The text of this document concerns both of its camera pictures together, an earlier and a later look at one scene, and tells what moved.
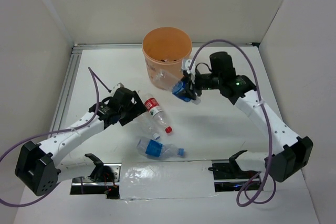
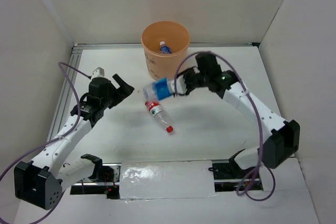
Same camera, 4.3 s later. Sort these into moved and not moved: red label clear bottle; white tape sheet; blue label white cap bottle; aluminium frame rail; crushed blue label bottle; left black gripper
Moved: blue label white cap bottle; left black gripper; crushed blue label bottle
Not moved: white tape sheet; red label clear bottle; aluminium frame rail
